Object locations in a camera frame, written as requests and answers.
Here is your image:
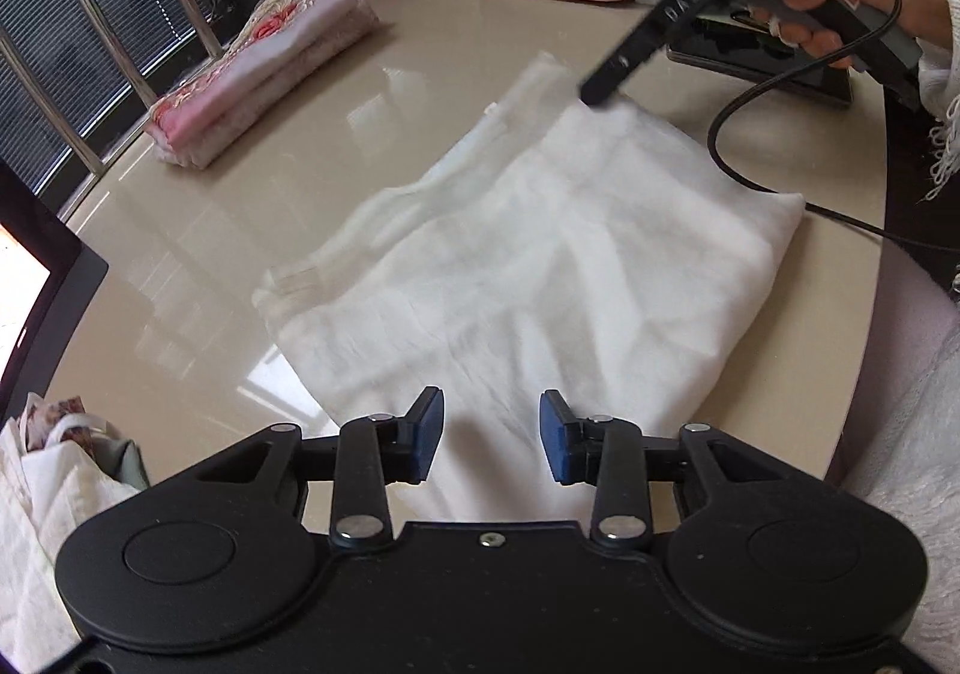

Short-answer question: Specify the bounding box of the pink folded garment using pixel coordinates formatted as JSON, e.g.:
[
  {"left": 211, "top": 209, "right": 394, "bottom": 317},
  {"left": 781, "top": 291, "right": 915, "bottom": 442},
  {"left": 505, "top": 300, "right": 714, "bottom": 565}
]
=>
[{"left": 163, "top": 0, "right": 362, "bottom": 146}]

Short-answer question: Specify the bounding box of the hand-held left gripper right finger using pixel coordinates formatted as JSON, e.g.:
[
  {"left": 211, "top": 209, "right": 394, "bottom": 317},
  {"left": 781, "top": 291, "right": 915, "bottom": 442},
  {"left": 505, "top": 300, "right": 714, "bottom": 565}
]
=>
[{"left": 540, "top": 389, "right": 811, "bottom": 546}]

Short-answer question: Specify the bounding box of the floral cream folded garment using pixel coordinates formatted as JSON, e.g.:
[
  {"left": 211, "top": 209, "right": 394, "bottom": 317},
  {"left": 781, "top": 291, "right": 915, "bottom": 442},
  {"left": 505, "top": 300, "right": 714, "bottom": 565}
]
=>
[{"left": 148, "top": 0, "right": 335, "bottom": 124}]

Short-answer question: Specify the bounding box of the dark smartphone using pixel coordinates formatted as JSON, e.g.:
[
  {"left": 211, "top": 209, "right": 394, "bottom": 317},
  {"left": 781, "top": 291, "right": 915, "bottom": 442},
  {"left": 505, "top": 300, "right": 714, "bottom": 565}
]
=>
[{"left": 667, "top": 7, "right": 857, "bottom": 112}]

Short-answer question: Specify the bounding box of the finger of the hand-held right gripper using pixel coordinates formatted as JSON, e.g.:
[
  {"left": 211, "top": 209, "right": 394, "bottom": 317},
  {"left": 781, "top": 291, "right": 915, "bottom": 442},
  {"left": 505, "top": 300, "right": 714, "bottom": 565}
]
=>
[{"left": 577, "top": 13, "right": 674, "bottom": 112}]

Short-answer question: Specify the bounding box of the steel window grille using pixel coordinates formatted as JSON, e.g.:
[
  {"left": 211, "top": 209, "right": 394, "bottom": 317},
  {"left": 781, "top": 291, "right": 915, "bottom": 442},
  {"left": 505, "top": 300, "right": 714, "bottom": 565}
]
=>
[{"left": 0, "top": 0, "right": 280, "bottom": 199}]

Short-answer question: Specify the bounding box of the green garment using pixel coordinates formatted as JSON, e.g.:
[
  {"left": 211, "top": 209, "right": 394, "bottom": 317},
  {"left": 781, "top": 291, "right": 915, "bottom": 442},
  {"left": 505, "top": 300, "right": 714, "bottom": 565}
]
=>
[{"left": 93, "top": 429, "right": 150, "bottom": 492}]

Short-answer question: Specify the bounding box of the black cable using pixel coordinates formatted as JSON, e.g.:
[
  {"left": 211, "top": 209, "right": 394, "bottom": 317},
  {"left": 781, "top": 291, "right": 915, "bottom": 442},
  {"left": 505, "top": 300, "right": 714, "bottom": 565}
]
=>
[{"left": 707, "top": 0, "right": 960, "bottom": 257}]

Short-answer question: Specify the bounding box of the person's right forearm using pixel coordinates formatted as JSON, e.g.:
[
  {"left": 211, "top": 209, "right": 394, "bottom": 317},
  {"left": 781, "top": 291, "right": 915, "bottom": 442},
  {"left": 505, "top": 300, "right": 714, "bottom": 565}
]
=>
[{"left": 910, "top": 0, "right": 960, "bottom": 204}]

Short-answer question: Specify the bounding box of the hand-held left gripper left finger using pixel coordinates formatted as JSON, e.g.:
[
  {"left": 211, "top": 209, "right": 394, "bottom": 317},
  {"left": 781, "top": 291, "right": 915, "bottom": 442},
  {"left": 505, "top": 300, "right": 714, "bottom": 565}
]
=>
[{"left": 172, "top": 387, "right": 445, "bottom": 549}]

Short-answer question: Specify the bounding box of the pink folded blanket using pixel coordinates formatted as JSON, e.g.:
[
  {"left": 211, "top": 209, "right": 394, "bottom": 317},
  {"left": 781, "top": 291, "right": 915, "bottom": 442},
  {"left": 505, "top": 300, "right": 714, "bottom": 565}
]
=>
[{"left": 146, "top": 7, "right": 377, "bottom": 170}]

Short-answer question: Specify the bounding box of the cream white garment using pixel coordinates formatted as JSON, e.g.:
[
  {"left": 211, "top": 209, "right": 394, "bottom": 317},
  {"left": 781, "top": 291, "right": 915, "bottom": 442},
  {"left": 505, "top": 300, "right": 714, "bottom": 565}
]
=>
[{"left": 251, "top": 50, "right": 809, "bottom": 526}]

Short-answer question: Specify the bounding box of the black tablet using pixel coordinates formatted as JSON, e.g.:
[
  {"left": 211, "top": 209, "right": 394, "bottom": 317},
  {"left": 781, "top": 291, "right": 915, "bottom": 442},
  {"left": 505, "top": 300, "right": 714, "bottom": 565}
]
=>
[{"left": 0, "top": 160, "right": 110, "bottom": 422}]

